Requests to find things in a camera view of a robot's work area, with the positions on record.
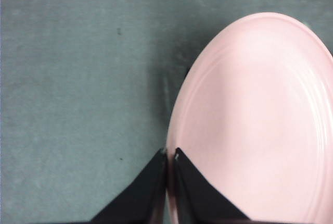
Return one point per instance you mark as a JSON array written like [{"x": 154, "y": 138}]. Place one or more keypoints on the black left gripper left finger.
[{"x": 143, "y": 195}]

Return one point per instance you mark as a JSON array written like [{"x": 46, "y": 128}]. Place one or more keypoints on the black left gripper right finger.
[{"x": 197, "y": 195}]

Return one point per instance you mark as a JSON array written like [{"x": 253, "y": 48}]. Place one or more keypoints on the pink round plate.
[{"x": 260, "y": 117}]

